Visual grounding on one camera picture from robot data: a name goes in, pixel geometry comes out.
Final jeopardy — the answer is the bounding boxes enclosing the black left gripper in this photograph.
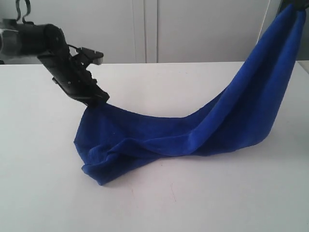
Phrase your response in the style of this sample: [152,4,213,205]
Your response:
[38,47,109,108]

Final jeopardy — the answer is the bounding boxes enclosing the blue towel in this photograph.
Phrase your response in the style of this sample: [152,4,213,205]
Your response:
[74,5,307,185]

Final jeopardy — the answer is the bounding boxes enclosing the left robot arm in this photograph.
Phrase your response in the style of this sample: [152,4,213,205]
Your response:
[0,0,110,106]

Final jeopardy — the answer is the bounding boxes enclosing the dark vertical post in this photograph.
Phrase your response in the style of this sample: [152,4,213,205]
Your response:
[276,0,309,15]

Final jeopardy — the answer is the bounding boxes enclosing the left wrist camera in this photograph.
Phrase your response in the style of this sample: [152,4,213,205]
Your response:
[69,44,104,68]

